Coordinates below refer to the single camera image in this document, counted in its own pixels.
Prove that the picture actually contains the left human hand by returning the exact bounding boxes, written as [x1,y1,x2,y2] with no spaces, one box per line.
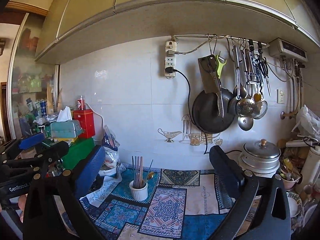
[18,194,27,223]

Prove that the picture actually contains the white rice cooker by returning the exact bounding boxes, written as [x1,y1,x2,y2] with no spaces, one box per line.
[238,139,280,178]

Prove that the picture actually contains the green storage box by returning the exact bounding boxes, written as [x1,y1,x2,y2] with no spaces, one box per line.
[55,138,95,171]

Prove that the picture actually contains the teal tissue box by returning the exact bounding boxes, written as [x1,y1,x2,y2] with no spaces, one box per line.
[50,120,82,139]

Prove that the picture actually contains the red tin box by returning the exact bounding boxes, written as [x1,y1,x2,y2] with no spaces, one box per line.
[73,109,95,139]

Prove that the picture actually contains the patterned blue table mat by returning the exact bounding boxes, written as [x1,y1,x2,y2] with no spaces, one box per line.
[80,163,253,240]

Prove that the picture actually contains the red white can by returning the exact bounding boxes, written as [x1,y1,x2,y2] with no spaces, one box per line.
[77,95,86,111]

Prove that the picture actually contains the grey chopstick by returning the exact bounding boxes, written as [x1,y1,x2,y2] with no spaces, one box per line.
[132,156,136,187]

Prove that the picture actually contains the white blue plastic bag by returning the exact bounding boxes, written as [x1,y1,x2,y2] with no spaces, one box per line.
[101,125,120,168]

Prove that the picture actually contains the white ribbed ceramic cup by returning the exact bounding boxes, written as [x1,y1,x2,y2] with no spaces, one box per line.
[129,181,148,202]

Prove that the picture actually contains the hanging steel ladle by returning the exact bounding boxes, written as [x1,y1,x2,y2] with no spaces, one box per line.
[238,116,254,131]

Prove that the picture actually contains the pink chopstick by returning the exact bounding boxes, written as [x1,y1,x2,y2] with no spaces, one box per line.
[139,157,143,189]

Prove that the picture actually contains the gold spoon in cup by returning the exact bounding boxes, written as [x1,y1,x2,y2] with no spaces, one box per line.
[144,159,153,185]

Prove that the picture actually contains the hanging slotted ladle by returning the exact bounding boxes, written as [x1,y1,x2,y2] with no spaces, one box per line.
[236,50,255,118]

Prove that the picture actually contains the black hanging wok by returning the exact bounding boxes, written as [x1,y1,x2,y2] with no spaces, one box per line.
[192,88,235,134]

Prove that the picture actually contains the hanging scissors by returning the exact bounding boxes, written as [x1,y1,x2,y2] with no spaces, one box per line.
[258,41,271,96]

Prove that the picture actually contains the hanging cleaver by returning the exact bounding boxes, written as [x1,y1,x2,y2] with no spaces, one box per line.
[198,55,220,94]

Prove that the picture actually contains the white water heater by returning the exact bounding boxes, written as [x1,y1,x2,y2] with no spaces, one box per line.
[268,38,308,62]

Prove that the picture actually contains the white power strip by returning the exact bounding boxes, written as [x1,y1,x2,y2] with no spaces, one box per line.
[164,41,177,79]

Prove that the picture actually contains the yellow wall cabinet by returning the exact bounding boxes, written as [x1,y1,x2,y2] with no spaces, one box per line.
[36,0,319,64]

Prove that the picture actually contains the green handled peeler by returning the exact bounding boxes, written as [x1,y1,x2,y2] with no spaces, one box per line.
[215,55,227,79]

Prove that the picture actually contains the black power cable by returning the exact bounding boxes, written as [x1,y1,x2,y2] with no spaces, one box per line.
[165,67,242,155]

